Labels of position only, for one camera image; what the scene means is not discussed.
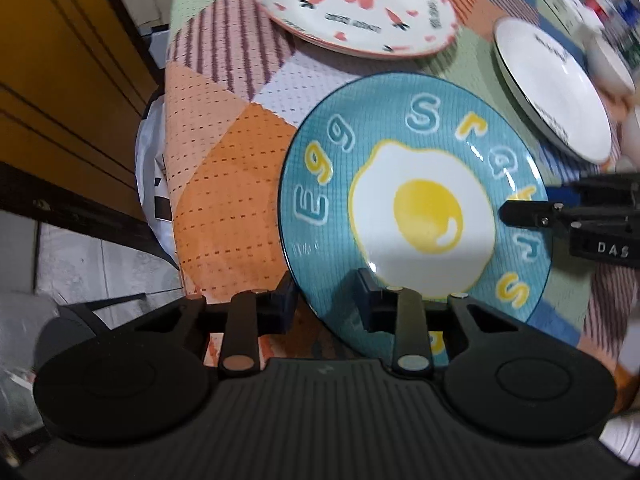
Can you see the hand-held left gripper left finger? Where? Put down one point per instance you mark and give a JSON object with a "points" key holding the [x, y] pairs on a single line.
{"points": [[285, 306]]}

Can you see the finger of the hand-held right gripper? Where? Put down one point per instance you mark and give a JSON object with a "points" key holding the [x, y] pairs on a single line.
{"points": [[530, 214], [600, 189]]}

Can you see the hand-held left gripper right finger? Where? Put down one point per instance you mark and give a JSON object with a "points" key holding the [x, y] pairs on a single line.
{"points": [[367, 301]]}

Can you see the blue fried egg plate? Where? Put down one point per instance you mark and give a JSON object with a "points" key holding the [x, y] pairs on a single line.
{"points": [[350, 135]]}

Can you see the white plate pink bear print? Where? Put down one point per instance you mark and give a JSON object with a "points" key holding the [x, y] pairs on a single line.
{"points": [[350, 15]]}

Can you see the white plate black rim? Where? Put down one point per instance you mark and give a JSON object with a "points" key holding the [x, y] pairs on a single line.
{"points": [[545, 75]]}

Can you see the patchwork tablecloth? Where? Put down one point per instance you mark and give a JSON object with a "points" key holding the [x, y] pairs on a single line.
{"points": [[225, 160]]}

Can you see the white plastic bag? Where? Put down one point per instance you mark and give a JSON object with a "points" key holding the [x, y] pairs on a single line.
{"points": [[150, 160]]}

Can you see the brown wooden cabinet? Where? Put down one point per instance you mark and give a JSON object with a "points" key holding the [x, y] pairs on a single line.
{"points": [[60, 60]]}

